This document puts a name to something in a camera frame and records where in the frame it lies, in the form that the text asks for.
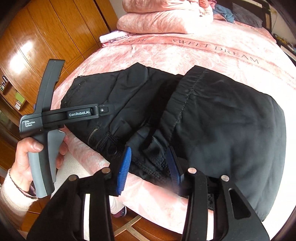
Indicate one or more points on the cluttered bedside table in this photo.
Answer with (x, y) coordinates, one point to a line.
(288, 48)

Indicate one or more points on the purple sneaker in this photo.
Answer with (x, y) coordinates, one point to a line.
(121, 213)

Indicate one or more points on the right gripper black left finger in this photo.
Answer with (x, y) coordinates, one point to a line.
(123, 170)

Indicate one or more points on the brown wooden wardrobe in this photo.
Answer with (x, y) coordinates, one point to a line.
(44, 30)

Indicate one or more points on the folded white pink towel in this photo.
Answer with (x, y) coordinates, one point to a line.
(113, 36)

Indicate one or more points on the pink garment on bed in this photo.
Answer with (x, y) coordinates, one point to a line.
(212, 3)

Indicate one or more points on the person's left hand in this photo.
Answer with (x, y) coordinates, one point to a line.
(20, 172)

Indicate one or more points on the left forearm cream sweater sleeve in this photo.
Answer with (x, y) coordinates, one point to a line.
(16, 202)

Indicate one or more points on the black bed headboard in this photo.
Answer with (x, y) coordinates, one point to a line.
(260, 8)

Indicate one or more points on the folded pink quilt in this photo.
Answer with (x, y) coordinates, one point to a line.
(160, 17)

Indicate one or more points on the blue garment on bed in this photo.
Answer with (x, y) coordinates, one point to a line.
(224, 12)

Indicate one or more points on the dark grey pillow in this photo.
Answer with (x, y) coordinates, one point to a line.
(245, 16)

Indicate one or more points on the pink sweet dream bedspread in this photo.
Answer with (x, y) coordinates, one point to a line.
(244, 53)

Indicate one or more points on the black padded pants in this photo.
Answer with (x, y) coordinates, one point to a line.
(215, 124)

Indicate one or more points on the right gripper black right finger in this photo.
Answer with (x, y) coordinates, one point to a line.
(176, 171)

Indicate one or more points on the person's white trouser leg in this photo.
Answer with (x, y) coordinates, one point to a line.
(71, 166)

